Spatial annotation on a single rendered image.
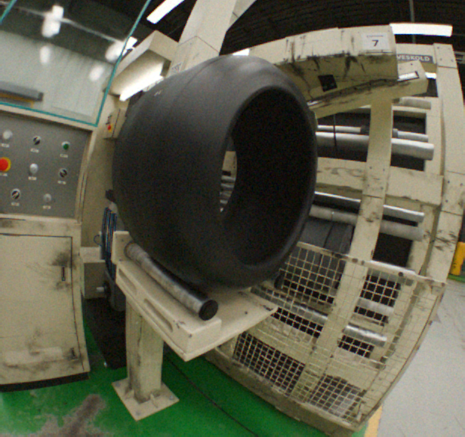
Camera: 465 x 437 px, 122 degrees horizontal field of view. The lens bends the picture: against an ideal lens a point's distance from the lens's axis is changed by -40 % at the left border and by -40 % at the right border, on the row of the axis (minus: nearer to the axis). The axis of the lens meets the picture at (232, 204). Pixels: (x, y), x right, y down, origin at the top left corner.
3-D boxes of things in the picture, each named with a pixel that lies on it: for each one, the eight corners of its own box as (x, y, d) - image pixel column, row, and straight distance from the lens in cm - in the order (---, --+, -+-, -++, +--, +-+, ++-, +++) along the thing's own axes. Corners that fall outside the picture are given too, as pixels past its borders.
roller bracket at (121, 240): (110, 261, 69) (112, 230, 66) (204, 254, 90) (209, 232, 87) (113, 266, 66) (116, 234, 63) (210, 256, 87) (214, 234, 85)
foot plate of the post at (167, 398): (111, 383, 140) (110, 380, 137) (152, 370, 147) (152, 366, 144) (136, 420, 126) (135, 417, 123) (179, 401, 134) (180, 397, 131)
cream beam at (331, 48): (241, 72, 97) (247, 47, 105) (271, 98, 114) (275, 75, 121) (398, 54, 78) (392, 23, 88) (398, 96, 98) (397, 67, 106)
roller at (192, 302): (124, 256, 67) (125, 241, 66) (137, 255, 69) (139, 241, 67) (200, 324, 41) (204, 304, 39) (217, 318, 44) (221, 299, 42)
